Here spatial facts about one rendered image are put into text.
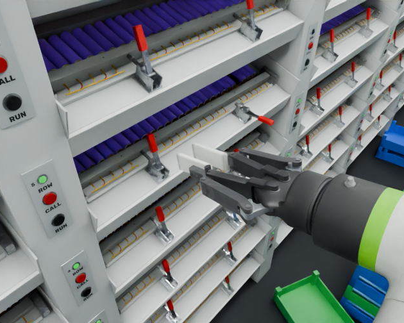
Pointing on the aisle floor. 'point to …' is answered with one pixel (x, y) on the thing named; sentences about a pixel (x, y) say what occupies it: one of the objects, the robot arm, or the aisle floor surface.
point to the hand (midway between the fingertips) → (202, 161)
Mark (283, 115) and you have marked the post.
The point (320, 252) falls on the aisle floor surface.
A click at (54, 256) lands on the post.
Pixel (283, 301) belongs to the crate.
